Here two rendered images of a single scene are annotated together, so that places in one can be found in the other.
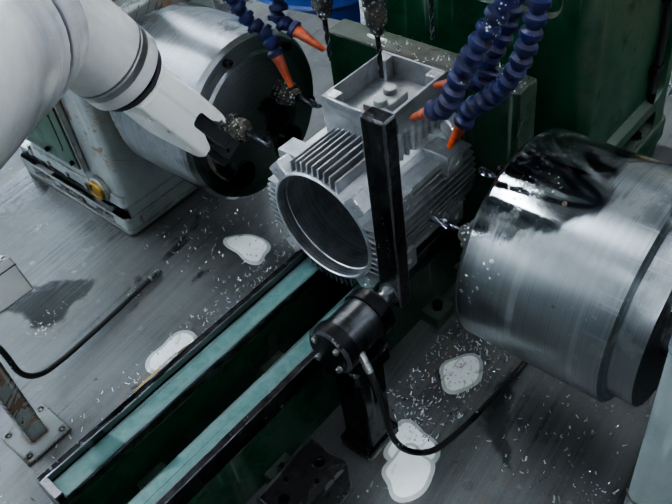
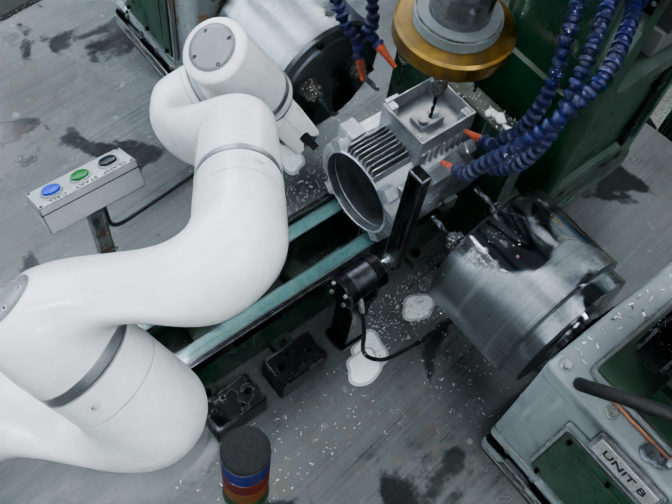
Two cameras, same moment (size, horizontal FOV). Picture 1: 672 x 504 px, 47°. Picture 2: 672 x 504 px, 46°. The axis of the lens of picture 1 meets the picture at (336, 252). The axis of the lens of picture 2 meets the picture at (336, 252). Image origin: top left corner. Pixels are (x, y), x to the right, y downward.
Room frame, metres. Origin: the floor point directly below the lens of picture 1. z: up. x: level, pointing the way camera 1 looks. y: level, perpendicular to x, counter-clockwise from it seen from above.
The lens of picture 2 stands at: (-0.07, 0.10, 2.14)
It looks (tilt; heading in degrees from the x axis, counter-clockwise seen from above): 59 degrees down; 355
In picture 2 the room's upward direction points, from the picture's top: 11 degrees clockwise
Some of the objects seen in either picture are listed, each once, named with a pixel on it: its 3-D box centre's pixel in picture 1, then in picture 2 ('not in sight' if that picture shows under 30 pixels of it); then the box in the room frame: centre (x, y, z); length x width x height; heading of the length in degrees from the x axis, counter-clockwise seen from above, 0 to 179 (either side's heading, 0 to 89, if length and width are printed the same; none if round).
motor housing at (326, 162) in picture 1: (372, 184); (398, 166); (0.78, -0.06, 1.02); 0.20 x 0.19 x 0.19; 132
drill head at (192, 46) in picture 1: (190, 90); (280, 32); (1.04, 0.18, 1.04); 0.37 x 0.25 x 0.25; 42
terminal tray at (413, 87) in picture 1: (386, 108); (425, 122); (0.81, -0.09, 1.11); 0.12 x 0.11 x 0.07; 132
